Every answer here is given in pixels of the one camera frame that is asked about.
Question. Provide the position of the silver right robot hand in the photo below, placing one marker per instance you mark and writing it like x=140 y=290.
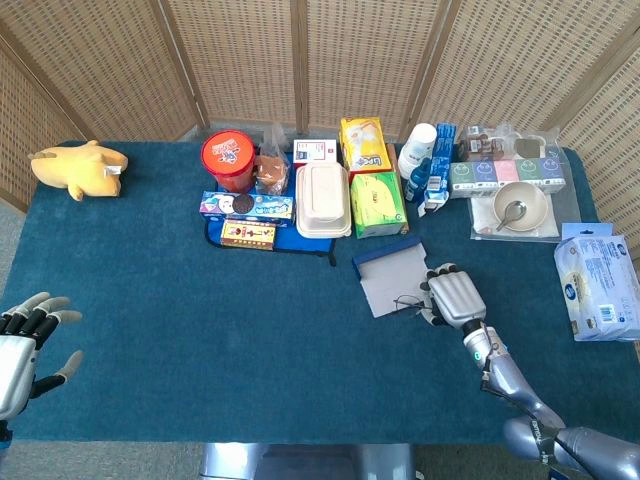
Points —
x=457 y=297

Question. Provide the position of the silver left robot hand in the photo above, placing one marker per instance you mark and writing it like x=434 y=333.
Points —
x=15 y=370

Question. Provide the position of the thin wire eyeglasses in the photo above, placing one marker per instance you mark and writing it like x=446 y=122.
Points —
x=407 y=302

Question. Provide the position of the blue glasses case white lining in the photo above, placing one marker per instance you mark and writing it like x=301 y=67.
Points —
x=390 y=280

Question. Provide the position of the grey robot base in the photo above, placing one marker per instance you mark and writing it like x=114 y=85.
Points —
x=300 y=462

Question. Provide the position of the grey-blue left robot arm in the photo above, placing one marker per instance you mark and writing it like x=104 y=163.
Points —
x=4 y=434

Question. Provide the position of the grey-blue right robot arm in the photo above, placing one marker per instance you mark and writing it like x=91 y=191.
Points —
x=505 y=375

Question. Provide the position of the clear zip bag white cloth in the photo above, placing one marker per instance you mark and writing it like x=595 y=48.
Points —
x=482 y=215

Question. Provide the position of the grey spoon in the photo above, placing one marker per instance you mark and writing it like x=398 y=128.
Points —
x=515 y=210

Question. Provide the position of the beige bowl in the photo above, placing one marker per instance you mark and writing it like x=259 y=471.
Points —
x=530 y=200

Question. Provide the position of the green tissue pack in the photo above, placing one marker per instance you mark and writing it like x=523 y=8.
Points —
x=375 y=205

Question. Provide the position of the blue spray bottle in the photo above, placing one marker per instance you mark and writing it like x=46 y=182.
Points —
x=417 y=180

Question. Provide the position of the blue white open carton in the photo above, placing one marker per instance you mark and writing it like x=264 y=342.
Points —
x=440 y=165

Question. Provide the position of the row of small boxes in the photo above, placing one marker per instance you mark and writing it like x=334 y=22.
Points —
x=505 y=172

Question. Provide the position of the large blue white wipes pack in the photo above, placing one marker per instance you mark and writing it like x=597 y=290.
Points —
x=595 y=285

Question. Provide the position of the clear bag brown snacks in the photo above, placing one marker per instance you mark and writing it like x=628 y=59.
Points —
x=480 y=147

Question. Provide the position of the white bottle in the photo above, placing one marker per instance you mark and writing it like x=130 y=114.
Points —
x=417 y=145

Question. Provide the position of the clear plastic packet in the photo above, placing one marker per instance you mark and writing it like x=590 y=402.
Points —
x=527 y=147

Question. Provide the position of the blue flat tray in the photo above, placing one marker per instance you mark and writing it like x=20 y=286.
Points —
x=300 y=245

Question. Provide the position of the beige lidded lunch box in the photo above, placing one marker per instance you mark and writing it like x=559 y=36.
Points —
x=322 y=200

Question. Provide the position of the yellow tea box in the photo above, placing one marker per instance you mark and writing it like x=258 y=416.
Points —
x=362 y=145

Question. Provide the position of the blue carpet table cover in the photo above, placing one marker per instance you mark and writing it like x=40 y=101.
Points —
x=200 y=325

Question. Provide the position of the small white red box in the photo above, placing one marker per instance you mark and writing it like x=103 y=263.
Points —
x=315 y=150

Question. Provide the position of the yellow plush toy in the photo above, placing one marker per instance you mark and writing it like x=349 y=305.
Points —
x=85 y=170

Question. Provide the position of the blue cookie box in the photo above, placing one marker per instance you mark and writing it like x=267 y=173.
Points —
x=260 y=207

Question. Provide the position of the small yellow red box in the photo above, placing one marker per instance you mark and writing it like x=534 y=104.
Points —
x=247 y=235

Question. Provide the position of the clear bag of pastries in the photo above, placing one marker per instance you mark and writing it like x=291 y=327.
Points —
x=272 y=172

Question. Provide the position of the woven wicker folding screen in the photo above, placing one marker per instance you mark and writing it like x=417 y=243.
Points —
x=350 y=50

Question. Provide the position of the red snack tub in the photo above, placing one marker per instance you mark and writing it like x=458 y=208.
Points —
x=227 y=155

